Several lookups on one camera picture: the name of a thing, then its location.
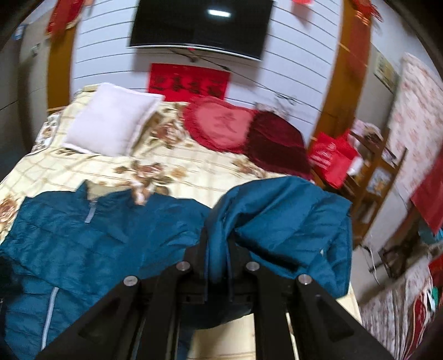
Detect black wall television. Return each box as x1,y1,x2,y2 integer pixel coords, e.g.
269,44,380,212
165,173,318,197
128,0,273,61

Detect dark red velvet cushion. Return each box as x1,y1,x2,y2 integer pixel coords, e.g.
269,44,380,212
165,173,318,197
245,112,311,181

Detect red shopping bag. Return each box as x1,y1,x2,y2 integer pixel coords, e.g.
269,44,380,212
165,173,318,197
308,129,358,189

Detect wooden shelf rack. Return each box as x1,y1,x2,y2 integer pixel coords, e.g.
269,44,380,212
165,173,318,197
341,120,408,248

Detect white square pillow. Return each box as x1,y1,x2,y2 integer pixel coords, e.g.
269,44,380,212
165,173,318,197
64,83,164,157

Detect red hanging festive ornament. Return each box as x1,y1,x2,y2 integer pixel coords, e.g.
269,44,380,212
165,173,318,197
46,0,94,36

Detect teal quilted puffer jacket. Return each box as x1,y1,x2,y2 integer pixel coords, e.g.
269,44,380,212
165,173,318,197
1,176,352,359

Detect floral pink white curtain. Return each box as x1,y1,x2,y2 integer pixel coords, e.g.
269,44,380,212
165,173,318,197
387,53,442,202

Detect red banner with characters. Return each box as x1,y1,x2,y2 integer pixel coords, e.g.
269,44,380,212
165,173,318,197
146,63,231,102

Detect floral checked bed cover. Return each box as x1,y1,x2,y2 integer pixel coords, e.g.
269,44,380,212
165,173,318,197
0,84,363,360

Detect grey refrigerator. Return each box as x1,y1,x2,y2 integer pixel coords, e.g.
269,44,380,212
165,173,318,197
1,20,50,178

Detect red heart-shaped cushion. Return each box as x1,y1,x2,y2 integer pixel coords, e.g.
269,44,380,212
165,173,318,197
182,97,256,154

